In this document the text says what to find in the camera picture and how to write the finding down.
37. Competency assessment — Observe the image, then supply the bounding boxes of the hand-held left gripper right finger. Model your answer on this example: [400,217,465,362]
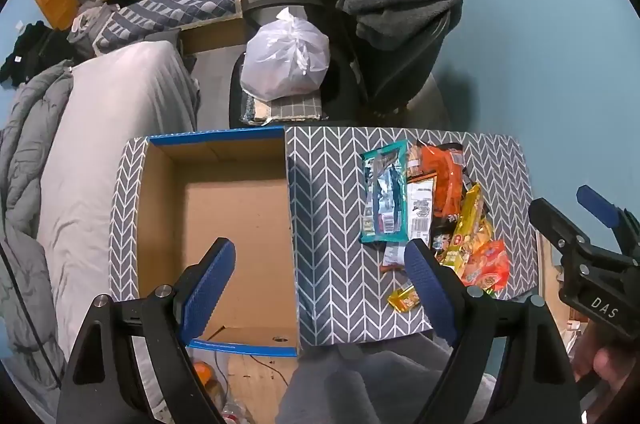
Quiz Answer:
[404,239,583,424]

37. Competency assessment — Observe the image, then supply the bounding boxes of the orange-red snack packet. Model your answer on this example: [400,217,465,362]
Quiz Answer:
[460,240,511,295]

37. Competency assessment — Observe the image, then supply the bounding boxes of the grey chevron tablecloth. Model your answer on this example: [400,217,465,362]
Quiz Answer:
[107,127,541,347]

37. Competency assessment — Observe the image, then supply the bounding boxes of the cardboard box with blue rim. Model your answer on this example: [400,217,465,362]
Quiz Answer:
[134,127,301,357]

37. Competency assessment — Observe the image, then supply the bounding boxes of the orange snack packet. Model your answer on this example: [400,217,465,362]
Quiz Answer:
[410,143,473,225]

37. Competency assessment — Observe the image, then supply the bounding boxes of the black office chair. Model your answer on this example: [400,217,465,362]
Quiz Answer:
[229,0,466,127]

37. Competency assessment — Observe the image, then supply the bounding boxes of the grey duvet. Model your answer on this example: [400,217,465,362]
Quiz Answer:
[0,59,76,405]

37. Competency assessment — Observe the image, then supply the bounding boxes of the small yellow snack packet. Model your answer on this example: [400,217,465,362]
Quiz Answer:
[388,283,421,312]

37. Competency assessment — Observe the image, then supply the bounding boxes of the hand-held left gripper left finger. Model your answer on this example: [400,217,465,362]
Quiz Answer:
[56,237,237,424]

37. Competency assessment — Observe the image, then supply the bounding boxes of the dark cartoon candy packet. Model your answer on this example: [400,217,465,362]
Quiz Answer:
[432,214,461,255]

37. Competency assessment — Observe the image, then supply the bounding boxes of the wooden bed frame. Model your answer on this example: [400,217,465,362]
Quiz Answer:
[177,0,248,55]

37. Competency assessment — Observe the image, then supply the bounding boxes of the person's grey trouser legs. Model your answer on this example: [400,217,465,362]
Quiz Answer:
[277,334,496,424]

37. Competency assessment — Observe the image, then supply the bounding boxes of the blue-grey patterned bedding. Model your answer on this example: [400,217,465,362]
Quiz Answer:
[67,0,241,55]

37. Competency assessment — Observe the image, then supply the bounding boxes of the white snack packet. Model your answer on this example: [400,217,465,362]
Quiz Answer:
[406,174,438,242]

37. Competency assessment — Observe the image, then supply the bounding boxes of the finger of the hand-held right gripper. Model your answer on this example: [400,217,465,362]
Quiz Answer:
[529,198,616,266]
[576,185,640,262]

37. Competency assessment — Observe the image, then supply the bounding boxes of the small white red packet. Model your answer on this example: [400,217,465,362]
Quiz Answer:
[382,241,408,272]

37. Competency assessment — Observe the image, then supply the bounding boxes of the grey checked cushion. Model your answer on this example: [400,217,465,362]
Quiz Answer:
[240,93,328,125]

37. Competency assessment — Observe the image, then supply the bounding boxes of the black clothing pile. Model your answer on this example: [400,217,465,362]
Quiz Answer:
[0,22,76,85]

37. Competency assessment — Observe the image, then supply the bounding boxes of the teal snack packet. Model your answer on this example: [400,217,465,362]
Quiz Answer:
[360,140,410,244]

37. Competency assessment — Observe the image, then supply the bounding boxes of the white plastic bag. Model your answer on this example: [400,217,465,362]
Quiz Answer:
[240,7,331,101]

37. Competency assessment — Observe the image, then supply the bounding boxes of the orange bottle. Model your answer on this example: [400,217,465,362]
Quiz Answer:
[192,360,226,405]

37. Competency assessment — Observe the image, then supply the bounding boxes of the person's right hand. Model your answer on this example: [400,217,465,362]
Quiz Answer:
[574,324,640,387]

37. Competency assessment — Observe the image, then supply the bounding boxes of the long yellow snack packet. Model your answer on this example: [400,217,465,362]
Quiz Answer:
[440,183,485,277]

